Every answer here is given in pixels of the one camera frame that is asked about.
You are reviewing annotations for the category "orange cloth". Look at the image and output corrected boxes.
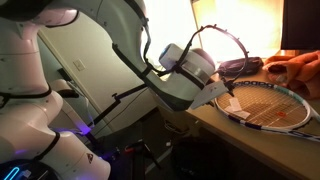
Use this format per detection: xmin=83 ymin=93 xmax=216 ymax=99
xmin=261 ymin=50 xmax=320 ymax=101

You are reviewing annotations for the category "black tripod red knob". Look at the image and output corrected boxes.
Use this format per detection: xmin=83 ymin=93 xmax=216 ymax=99
xmin=124 ymin=137 xmax=162 ymax=180

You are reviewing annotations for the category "black monitor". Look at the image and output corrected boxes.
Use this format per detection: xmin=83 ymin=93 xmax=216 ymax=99
xmin=280 ymin=0 xmax=320 ymax=52

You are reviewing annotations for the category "black cable loop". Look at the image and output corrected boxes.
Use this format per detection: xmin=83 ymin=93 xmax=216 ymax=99
xmin=141 ymin=23 xmax=251 ymax=85

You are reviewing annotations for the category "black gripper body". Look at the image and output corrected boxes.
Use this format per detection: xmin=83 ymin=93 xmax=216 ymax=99
xmin=223 ymin=80 xmax=237 ymax=99

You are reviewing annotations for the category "large bandage strip wrapper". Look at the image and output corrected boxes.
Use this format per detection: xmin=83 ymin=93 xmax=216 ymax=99
xmin=224 ymin=105 xmax=252 ymax=121

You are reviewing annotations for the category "small bandage strip wrapper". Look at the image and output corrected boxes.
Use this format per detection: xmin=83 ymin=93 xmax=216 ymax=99
xmin=227 ymin=96 xmax=244 ymax=113

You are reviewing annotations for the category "white wall switch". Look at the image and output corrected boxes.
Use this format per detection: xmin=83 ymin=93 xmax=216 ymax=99
xmin=72 ymin=58 xmax=87 ymax=72

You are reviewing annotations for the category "light wooden side cabinet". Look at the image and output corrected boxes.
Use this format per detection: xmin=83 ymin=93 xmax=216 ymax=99
xmin=157 ymin=105 xmax=202 ymax=135

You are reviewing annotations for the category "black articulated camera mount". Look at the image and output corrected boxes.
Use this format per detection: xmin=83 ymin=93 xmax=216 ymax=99
xmin=87 ymin=83 xmax=148 ymax=128

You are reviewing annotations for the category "white blue tennis racket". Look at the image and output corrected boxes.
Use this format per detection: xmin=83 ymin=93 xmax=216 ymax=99
xmin=213 ymin=79 xmax=320 ymax=143

